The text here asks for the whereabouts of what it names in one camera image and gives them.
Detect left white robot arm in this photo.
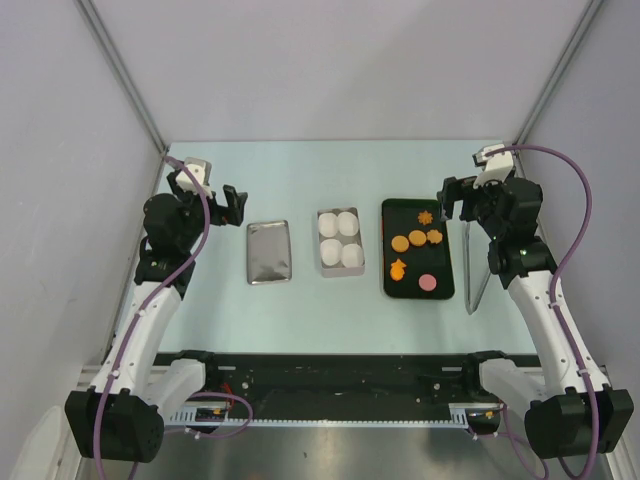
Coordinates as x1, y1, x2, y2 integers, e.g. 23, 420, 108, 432
64, 185, 248, 463

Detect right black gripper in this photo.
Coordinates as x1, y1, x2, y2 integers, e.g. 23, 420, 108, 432
436, 175, 505, 240

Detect white paper cup front-right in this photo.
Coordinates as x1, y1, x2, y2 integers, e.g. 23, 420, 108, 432
341, 243, 364, 269

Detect purple cable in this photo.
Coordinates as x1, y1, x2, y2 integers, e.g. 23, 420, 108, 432
473, 144, 600, 480
93, 155, 253, 480

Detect brown star cookie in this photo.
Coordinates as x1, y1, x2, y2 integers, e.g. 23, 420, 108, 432
417, 211, 434, 226

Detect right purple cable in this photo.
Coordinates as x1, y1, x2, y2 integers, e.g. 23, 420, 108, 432
473, 144, 600, 480

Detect black tray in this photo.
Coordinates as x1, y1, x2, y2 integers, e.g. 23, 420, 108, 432
381, 198, 455, 300

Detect aluminium frame post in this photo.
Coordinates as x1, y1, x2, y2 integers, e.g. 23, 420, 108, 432
514, 0, 606, 147
74, 0, 167, 154

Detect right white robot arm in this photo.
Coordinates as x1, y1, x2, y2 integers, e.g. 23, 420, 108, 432
437, 177, 634, 459

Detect metal tongs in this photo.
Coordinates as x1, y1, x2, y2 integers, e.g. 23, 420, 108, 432
462, 222, 491, 315

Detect white cable duct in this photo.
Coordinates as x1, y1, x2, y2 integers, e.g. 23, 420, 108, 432
165, 403, 501, 431

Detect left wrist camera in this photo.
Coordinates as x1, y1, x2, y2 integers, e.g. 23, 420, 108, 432
176, 157, 212, 196

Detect round orange cookie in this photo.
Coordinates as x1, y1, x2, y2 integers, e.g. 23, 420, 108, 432
408, 230, 427, 247
391, 235, 410, 253

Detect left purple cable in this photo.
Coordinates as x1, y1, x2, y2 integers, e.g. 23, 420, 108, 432
93, 155, 253, 480

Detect pink round cookie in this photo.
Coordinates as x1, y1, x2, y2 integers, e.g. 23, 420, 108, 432
418, 274, 438, 292

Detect silver tin lid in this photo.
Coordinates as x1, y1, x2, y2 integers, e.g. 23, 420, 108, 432
247, 220, 292, 285

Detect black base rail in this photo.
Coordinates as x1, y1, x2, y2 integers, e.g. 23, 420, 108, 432
149, 350, 506, 431

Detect orange pineapple cookie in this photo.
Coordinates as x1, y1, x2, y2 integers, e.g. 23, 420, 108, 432
389, 259, 407, 282

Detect white paper cup back-left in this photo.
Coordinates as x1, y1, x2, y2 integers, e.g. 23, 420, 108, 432
318, 212, 338, 238

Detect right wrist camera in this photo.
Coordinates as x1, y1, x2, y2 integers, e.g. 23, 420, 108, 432
473, 144, 514, 189

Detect white paper cup back-right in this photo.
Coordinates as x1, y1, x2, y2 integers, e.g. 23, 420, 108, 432
337, 211, 360, 237

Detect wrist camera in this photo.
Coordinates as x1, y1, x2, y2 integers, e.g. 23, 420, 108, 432
176, 157, 212, 196
473, 144, 514, 189

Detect white paper cup front-left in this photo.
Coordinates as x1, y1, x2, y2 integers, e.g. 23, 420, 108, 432
320, 238, 343, 267

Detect brown flower cookie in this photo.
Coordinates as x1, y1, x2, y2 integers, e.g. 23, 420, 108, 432
426, 229, 444, 245

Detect left aluminium frame post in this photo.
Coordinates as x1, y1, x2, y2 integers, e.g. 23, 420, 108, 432
74, 0, 167, 154

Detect right aluminium frame post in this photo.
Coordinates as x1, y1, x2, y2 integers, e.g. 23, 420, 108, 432
514, 0, 606, 147

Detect lavender cookie tin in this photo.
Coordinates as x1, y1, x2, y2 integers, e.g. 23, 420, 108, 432
316, 207, 366, 278

